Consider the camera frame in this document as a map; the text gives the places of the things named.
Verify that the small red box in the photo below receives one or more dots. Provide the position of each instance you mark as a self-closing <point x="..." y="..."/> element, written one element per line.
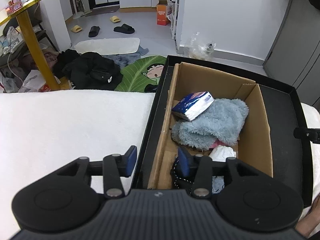
<point x="14" y="5"/>

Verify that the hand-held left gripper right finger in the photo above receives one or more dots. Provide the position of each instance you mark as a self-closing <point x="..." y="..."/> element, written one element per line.
<point x="183" y="162"/>

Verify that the white storage rack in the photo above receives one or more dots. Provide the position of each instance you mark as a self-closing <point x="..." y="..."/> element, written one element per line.
<point x="175" y="17"/>

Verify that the white tissue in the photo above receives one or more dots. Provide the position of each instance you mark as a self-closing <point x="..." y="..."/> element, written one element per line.
<point x="222" y="152"/>

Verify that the dark doormat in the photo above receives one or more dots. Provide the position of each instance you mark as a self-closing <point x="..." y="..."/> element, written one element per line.
<point x="102" y="12"/>

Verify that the yellow slipper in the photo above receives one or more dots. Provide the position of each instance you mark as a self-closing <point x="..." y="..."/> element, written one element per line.
<point x="76" y="28"/>
<point x="115" y="19"/>

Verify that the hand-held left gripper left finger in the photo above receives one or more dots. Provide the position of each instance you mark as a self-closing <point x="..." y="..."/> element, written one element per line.
<point x="131" y="160"/>

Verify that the yellow round table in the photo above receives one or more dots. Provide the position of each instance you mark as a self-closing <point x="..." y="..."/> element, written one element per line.
<point x="37" y="52"/>

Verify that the orange cardboard box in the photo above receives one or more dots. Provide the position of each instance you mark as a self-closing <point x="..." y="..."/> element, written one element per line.
<point x="163" y="15"/>

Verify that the large blue plush toy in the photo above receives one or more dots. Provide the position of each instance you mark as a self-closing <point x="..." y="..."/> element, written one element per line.
<point x="220" y="122"/>

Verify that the small blue plush piece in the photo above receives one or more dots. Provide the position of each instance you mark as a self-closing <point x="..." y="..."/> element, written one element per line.
<point x="217" y="183"/>

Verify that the black chair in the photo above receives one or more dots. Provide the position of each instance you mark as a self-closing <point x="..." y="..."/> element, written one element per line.
<point x="13" y="57"/>

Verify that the black shallow tray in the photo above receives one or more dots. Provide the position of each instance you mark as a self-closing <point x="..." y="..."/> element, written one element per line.
<point x="280" y="105"/>

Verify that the brown cardboard box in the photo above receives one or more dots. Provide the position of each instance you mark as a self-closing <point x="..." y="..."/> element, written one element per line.
<point x="255" y="130"/>

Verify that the black lace fabric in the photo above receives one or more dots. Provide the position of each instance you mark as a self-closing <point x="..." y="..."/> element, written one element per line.
<point x="178" y="177"/>

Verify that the white floor mat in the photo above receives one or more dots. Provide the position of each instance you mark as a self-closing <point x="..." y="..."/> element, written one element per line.
<point x="107" y="45"/>

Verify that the green leaf rug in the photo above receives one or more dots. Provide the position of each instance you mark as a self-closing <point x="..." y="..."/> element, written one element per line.
<point x="135" y="72"/>

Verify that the black clothes pile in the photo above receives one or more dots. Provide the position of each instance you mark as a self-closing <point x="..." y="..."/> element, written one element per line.
<point x="87" y="70"/>

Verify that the person's leg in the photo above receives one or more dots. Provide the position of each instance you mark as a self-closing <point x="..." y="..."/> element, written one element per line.
<point x="311" y="220"/>

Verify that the grey wardrobe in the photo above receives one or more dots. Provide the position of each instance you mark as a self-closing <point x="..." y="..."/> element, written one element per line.
<point x="292" y="42"/>

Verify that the black slipper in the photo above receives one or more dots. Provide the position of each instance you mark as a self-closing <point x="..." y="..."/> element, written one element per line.
<point x="124" y="28"/>
<point x="94" y="31"/>

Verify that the blue tissue pack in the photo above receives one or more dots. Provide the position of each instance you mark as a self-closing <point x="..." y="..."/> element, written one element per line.
<point x="192" y="105"/>

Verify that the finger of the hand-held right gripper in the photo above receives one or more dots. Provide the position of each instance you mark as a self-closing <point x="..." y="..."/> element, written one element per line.
<point x="307" y="133"/>

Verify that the blue-grey fluffy rug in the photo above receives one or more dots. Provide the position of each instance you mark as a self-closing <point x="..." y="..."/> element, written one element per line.
<point x="143" y="50"/>

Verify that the white printed plastic bag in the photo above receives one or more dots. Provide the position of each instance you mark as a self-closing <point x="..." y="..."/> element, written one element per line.
<point x="32" y="81"/>

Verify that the pink cloth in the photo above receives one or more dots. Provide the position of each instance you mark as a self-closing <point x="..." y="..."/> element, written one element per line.
<point x="51" y="58"/>

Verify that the clear plastic bag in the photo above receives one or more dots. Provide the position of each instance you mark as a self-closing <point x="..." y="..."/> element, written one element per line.
<point x="200" y="50"/>

